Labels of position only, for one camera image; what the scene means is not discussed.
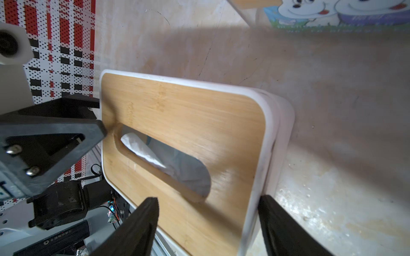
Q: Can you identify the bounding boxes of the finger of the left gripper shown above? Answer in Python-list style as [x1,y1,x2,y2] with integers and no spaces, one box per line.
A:
[1,95,107,200]

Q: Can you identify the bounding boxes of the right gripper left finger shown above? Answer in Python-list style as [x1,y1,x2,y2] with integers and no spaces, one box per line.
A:
[91,197,160,256]

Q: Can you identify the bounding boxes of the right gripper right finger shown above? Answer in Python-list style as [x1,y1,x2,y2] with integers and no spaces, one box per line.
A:
[258,195,331,256]

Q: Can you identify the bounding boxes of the white tissue box bamboo lid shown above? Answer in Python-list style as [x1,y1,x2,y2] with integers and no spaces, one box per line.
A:
[100,69,295,256]

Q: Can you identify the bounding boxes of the clear plastic tissue box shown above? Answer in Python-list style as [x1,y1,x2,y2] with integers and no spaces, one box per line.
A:
[229,0,410,33]

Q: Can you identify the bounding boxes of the blue tissue pack with sheet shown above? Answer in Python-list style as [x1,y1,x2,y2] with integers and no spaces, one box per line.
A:
[121,126,211,197]

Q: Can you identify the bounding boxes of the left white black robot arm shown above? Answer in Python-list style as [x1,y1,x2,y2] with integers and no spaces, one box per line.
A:
[1,95,115,230]

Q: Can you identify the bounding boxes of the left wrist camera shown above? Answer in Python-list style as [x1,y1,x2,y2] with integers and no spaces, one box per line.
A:
[1,22,34,114]

